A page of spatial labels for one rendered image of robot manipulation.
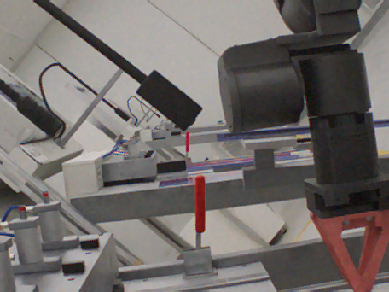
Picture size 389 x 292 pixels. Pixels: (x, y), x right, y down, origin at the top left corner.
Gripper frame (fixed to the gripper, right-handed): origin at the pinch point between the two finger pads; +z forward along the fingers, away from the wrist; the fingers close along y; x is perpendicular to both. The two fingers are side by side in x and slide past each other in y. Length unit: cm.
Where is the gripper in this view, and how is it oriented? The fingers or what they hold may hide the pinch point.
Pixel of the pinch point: (359, 282)
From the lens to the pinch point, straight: 63.1
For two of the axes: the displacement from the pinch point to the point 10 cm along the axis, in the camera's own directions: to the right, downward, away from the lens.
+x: 9.9, -1.5, -0.6
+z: 1.5, 9.9, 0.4
